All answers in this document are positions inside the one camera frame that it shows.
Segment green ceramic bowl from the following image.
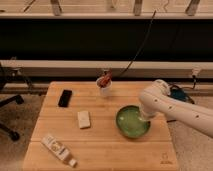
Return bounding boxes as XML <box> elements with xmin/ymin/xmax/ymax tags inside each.
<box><xmin>116</xmin><ymin>105</ymin><xmax>151</xmax><ymax>139</ymax></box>

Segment white plastic bottle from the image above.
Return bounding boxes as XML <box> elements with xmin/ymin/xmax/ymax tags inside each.
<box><xmin>41</xmin><ymin>134</ymin><xmax>77</xmax><ymax>167</ymax></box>

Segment red-brown item in cup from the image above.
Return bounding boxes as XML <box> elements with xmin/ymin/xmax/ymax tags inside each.
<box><xmin>98</xmin><ymin>71</ymin><xmax>112</xmax><ymax>88</ymax></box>

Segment white rectangular block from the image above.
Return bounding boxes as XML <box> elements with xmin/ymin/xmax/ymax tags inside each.
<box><xmin>78</xmin><ymin>111</ymin><xmax>91</xmax><ymax>129</ymax></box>

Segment white wall outlet plug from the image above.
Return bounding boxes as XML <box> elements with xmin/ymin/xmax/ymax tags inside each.
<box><xmin>191</xmin><ymin>67</ymin><xmax>201</xmax><ymax>77</ymax></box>

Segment black hanging cable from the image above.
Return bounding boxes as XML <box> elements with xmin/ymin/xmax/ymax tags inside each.
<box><xmin>114</xmin><ymin>9</ymin><xmax>157</xmax><ymax>80</ymax></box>

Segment black smartphone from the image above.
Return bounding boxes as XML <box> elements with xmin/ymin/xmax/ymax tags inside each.
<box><xmin>58</xmin><ymin>90</ymin><xmax>72</xmax><ymax>107</ymax></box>

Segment black office chair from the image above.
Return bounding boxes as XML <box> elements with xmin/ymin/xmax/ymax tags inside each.
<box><xmin>0</xmin><ymin>63</ymin><xmax>24</xmax><ymax>141</ymax></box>

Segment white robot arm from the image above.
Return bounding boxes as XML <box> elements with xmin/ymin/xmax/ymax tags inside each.
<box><xmin>139</xmin><ymin>79</ymin><xmax>213</xmax><ymax>138</ymax></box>

